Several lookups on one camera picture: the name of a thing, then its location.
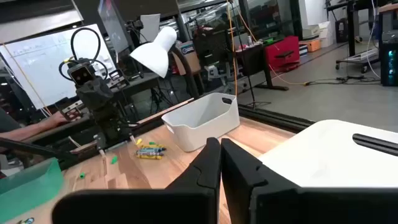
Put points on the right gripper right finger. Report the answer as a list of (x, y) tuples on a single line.
[(280, 205)]

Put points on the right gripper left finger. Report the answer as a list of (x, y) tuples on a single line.
[(186, 205)]

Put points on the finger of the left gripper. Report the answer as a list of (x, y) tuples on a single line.
[(118, 79), (72, 110)]

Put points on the teal crayon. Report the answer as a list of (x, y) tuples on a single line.
[(28, 221)]

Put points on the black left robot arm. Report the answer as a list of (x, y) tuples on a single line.
[(110, 127)]

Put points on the person's forearm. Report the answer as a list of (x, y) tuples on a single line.
[(21, 132)]

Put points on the person's hand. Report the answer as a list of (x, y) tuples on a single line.
[(59, 119)]

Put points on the white gooseneck desk lamp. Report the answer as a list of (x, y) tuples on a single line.
[(155, 53)]

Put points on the black support beam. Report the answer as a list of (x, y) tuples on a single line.
[(31, 147)]

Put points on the white plastic bin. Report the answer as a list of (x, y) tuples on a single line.
[(199, 127), (311, 155)]

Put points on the cardboard box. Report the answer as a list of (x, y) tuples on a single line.
[(189, 59)]

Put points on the green plastic tray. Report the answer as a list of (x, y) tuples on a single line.
[(25, 189)]

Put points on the black desk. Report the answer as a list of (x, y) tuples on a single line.
[(252, 59)]

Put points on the red cabinet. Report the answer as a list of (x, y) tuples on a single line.
[(281, 51)]

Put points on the orange box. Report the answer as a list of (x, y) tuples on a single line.
[(311, 45)]

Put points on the white boxes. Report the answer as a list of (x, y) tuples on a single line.
[(320, 31)]

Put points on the black computer tower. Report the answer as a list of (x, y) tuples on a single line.
[(388, 62)]

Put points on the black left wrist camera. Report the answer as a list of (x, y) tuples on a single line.
[(80, 74)]

